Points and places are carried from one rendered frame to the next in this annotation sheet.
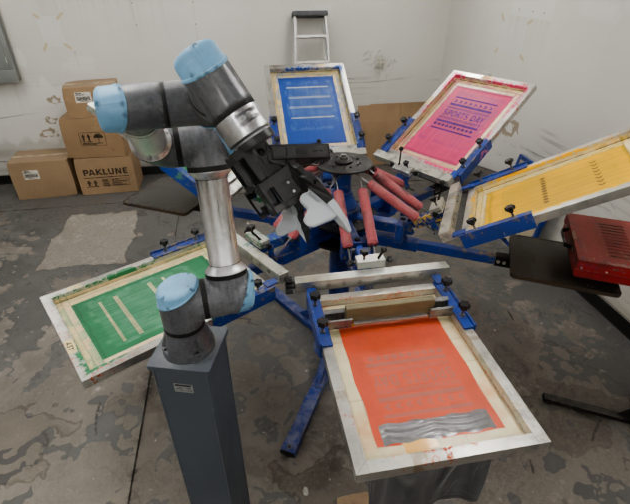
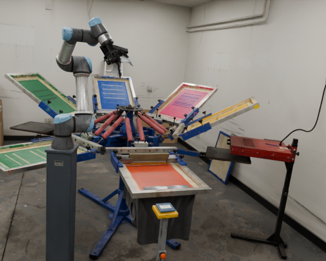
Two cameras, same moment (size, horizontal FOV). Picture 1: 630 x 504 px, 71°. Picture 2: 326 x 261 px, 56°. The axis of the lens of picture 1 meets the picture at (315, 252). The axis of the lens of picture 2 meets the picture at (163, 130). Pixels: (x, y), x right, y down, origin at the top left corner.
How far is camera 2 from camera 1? 1.22 m
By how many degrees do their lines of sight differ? 22
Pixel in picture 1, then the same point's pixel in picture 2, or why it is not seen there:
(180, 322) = (63, 129)
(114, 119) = (68, 34)
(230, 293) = (84, 120)
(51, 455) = not seen: outside the picture
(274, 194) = (113, 55)
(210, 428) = (67, 188)
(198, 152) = (79, 66)
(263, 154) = (110, 46)
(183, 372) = (61, 152)
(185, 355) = (62, 145)
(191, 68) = (94, 22)
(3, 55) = not seen: outside the picture
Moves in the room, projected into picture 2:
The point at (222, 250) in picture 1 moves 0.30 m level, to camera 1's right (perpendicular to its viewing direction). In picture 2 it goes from (83, 103) to (126, 106)
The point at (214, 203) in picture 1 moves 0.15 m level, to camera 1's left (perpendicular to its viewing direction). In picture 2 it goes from (82, 85) to (60, 83)
